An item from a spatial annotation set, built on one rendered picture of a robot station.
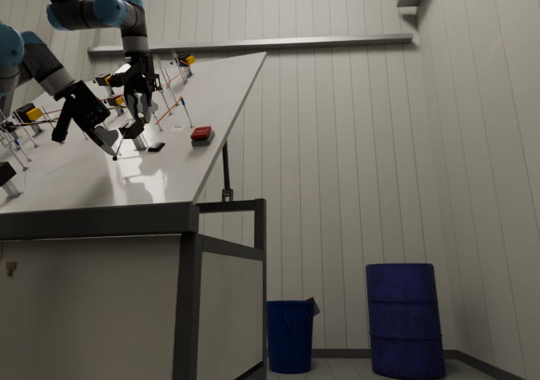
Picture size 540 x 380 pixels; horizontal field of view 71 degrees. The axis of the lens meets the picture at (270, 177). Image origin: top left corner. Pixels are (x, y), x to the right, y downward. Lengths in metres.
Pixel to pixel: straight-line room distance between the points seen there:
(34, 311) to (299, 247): 2.97
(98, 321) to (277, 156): 3.22
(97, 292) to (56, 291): 0.12
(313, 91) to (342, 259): 1.84
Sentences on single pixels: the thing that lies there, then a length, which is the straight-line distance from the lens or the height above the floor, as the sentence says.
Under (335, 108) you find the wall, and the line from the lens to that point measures 4.27.
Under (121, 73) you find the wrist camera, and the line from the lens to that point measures 1.20.
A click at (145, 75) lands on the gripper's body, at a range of 1.25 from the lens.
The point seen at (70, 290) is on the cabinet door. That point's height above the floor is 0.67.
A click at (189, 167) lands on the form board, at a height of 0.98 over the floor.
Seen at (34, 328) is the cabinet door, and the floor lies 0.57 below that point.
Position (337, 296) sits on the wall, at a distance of 3.86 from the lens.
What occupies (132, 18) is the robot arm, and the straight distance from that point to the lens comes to 1.21.
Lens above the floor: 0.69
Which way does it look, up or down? 15 degrees up
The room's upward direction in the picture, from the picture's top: straight up
